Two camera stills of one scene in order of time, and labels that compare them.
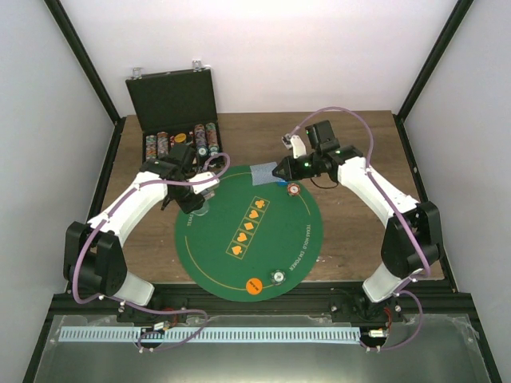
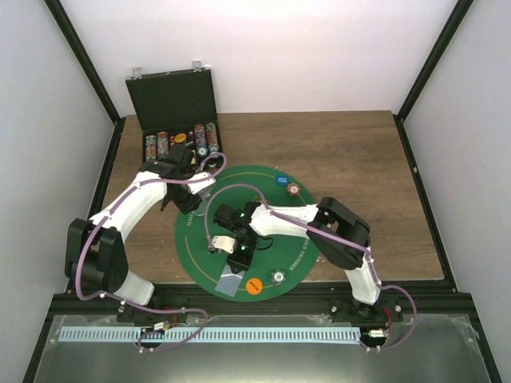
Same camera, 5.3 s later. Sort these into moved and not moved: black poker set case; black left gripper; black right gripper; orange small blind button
Moved: black right gripper
Not moved: black left gripper; black poker set case; orange small blind button
